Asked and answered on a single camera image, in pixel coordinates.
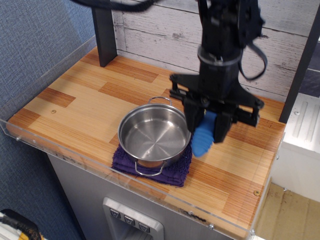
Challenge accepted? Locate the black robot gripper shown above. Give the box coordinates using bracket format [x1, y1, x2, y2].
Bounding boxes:
[169, 56, 264, 144]

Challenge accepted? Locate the blue handled grey spatula fork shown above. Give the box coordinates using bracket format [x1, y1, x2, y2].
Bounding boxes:
[191, 111, 218, 157]

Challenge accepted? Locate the stainless steel pot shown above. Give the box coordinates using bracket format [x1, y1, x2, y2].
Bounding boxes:
[117, 97, 192, 177]

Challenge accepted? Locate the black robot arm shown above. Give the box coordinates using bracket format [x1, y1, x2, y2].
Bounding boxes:
[169, 0, 268, 143]

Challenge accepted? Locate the purple folded cloth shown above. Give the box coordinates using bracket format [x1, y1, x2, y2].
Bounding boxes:
[111, 143, 193, 187]

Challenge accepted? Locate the white appliance at right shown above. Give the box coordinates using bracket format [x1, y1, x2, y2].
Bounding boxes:
[271, 93, 320, 202]

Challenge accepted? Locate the grey cabinet with button panel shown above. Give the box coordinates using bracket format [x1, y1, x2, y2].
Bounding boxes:
[49, 155, 229, 240]

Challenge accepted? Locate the yellow object bottom left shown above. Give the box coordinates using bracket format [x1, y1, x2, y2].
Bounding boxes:
[18, 231, 43, 240]

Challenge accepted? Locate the black right frame post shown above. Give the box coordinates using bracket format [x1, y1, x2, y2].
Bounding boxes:
[279, 4, 320, 124]

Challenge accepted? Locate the black frame post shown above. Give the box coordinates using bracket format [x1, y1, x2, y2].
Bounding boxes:
[91, 7, 118, 67]
[279, 4, 320, 124]

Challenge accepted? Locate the black braided cable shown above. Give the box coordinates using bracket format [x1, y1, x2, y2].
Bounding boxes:
[69, 0, 163, 13]

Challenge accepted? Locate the black left frame post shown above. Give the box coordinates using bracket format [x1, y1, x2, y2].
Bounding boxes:
[91, 7, 118, 67]

